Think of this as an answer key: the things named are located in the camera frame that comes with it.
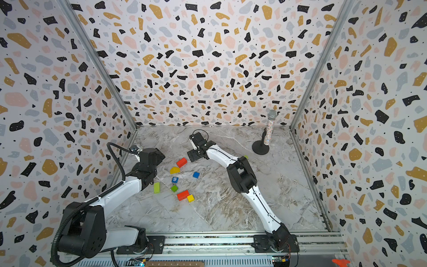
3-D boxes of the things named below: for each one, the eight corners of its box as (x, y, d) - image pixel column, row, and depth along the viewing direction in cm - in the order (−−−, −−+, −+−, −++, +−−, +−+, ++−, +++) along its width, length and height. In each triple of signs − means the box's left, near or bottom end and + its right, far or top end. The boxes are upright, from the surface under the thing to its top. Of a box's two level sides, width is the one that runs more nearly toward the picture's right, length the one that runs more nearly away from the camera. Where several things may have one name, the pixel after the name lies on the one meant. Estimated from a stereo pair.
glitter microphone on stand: (255, 153, 110) (265, 115, 85) (260, 146, 114) (271, 108, 89) (263, 157, 108) (276, 120, 83) (268, 151, 111) (282, 113, 86)
